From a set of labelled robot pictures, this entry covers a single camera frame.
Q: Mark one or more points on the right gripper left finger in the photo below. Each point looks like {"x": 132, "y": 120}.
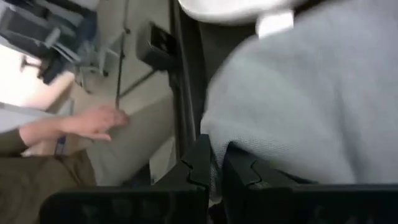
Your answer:
{"x": 140, "y": 205}

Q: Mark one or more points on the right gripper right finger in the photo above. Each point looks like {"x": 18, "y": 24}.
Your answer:
{"x": 295, "y": 205}

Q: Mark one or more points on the grey cloth napkin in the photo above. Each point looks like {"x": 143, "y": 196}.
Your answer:
{"x": 295, "y": 109}

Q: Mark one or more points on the white plate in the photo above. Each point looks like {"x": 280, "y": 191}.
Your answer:
{"x": 233, "y": 9}

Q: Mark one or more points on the person's hand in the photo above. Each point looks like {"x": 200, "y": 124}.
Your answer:
{"x": 96, "y": 123}

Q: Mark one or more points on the person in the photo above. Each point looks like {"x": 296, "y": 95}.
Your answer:
{"x": 31, "y": 186}

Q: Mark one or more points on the blue black rolling chair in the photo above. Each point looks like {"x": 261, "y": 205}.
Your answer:
{"x": 46, "y": 37}

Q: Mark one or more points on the black table-level camera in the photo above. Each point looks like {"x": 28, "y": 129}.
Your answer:
{"x": 155, "y": 46}

